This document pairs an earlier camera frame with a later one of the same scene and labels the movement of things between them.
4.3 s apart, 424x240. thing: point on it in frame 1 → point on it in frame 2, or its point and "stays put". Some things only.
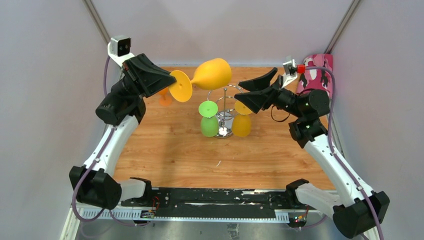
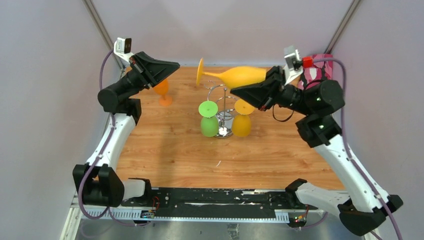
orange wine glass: [165, 100] stays put
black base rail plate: [217, 200] stays put
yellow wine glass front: [241, 124] stays put
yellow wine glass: [215, 74] → [234, 77]
